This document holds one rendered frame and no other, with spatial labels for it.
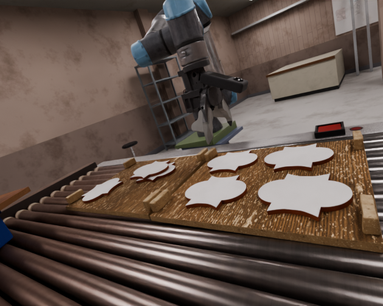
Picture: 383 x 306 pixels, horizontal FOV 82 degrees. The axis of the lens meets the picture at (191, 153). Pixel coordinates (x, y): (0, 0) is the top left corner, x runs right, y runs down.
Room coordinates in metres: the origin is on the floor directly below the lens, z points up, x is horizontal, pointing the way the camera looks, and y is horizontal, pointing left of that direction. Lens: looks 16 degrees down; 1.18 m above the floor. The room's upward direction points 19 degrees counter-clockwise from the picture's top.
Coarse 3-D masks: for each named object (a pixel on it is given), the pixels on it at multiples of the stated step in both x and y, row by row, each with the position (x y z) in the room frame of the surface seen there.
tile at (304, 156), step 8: (312, 144) 0.51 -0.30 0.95; (280, 152) 0.53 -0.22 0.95; (288, 152) 0.51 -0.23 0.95; (296, 152) 0.50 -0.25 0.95; (304, 152) 0.48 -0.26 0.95; (312, 152) 0.47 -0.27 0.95; (320, 152) 0.45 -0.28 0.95; (328, 152) 0.44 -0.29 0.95; (264, 160) 0.51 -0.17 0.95; (272, 160) 0.50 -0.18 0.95; (280, 160) 0.48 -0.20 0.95; (288, 160) 0.47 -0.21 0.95; (296, 160) 0.46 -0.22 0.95; (304, 160) 0.44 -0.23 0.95; (312, 160) 0.43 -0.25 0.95; (320, 160) 0.42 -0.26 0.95; (328, 160) 0.42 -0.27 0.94; (280, 168) 0.45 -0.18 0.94; (288, 168) 0.44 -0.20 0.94; (296, 168) 0.43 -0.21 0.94; (304, 168) 0.42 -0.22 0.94
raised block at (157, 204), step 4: (164, 192) 0.49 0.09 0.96; (168, 192) 0.49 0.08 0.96; (160, 196) 0.48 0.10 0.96; (164, 196) 0.48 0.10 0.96; (168, 196) 0.49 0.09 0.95; (152, 200) 0.47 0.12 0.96; (156, 200) 0.46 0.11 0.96; (160, 200) 0.47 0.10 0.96; (164, 200) 0.48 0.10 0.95; (168, 200) 0.49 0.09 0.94; (152, 204) 0.46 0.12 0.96; (156, 204) 0.46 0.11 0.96; (160, 204) 0.47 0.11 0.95; (164, 204) 0.47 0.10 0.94; (152, 208) 0.46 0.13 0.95; (156, 208) 0.45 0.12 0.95; (160, 208) 0.46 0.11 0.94
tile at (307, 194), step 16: (288, 176) 0.40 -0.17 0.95; (304, 176) 0.38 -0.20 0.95; (320, 176) 0.36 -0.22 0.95; (272, 192) 0.36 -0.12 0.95; (288, 192) 0.35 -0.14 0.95; (304, 192) 0.33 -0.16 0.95; (320, 192) 0.32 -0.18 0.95; (336, 192) 0.30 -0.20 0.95; (352, 192) 0.29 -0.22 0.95; (272, 208) 0.32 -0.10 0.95; (288, 208) 0.30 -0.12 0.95; (304, 208) 0.29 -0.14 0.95; (320, 208) 0.28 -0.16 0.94; (336, 208) 0.28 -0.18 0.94
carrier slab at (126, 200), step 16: (160, 160) 0.87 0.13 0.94; (176, 160) 0.80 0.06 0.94; (192, 160) 0.73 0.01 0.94; (128, 176) 0.80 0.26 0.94; (176, 176) 0.64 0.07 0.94; (112, 192) 0.69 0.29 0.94; (128, 192) 0.64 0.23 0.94; (144, 192) 0.60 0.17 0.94; (80, 208) 0.65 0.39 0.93; (96, 208) 0.60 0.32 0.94; (112, 208) 0.56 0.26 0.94; (128, 208) 0.53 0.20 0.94; (144, 208) 0.50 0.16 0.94
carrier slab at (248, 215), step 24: (336, 144) 0.49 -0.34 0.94; (264, 168) 0.49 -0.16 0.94; (312, 168) 0.42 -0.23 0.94; (336, 168) 0.39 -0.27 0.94; (360, 168) 0.36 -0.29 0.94; (360, 192) 0.30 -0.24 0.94; (168, 216) 0.42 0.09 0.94; (192, 216) 0.39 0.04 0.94; (216, 216) 0.36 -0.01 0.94; (240, 216) 0.34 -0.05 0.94; (264, 216) 0.32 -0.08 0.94; (288, 216) 0.30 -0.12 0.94; (336, 216) 0.27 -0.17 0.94; (360, 216) 0.25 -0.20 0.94; (312, 240) 0.25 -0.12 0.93; (336, 240) 0.23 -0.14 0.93; (360, 240) 0.21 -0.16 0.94
